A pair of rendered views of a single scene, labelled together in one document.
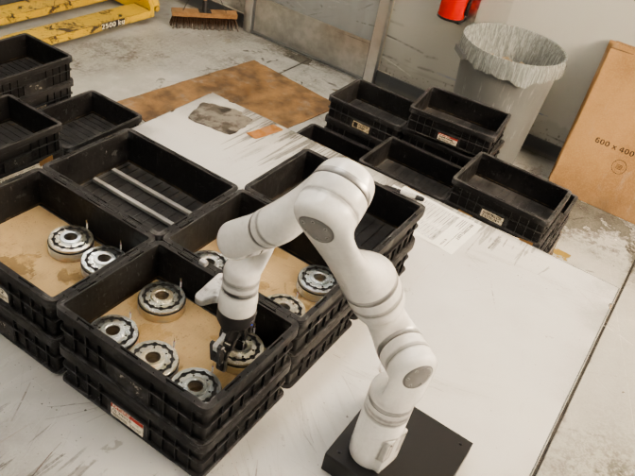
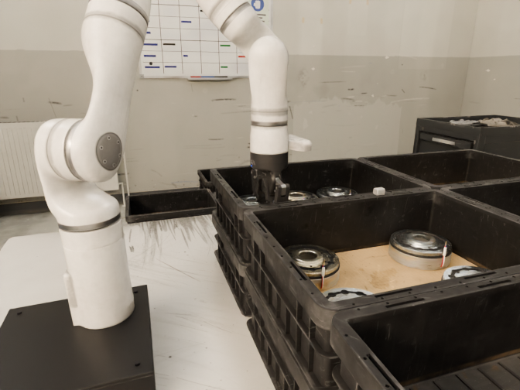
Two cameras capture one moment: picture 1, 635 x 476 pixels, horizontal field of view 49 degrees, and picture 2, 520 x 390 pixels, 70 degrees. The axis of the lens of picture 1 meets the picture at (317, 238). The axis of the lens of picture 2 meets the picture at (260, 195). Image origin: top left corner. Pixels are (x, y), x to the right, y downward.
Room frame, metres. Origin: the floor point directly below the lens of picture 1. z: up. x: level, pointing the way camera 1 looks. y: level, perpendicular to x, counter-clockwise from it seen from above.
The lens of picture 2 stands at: (1.50, -0.39, 1.15)
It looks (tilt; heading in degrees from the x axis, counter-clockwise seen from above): 18 degrees down; 136
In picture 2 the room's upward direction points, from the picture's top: straight up
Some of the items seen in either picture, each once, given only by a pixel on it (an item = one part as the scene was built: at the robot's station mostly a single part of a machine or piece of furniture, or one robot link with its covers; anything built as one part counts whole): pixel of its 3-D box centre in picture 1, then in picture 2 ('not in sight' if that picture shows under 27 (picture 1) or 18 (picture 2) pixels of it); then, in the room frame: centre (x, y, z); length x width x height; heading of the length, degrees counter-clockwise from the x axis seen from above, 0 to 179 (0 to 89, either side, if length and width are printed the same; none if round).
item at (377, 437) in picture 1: (380, 424); (99, 268); (0.91, -0.20, 0.84); 0.09 x 0.09 x 0.17; 53
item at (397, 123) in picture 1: (371, 132); not in sight; (3.11, -0.15, 0.31); 0.40 x 0.30 x 0.34; 64
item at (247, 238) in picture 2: (179, 336); (309, 204); (1.01, 0.24, 0.87); 0.40 x 0.30 x 0.11; 64
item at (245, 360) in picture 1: (239, 347); not in sight; (1.02, 0.11, 0.86); 0.10 x 0.10 x 0.01
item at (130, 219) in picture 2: not in sight; (175, 245); (0.06, 0.44, 0.37); 0.40 x 0.30 x 0.45; 64
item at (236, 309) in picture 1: (231, 290); (278, 134); (1.00, 0.14, 1.03); 0.11 x 0.09 x 0.06; 69
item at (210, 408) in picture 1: (180, 318); (311, 182); (1.01, 0.24, 0.92); 0.40 x 0.30 x 0.02; 64
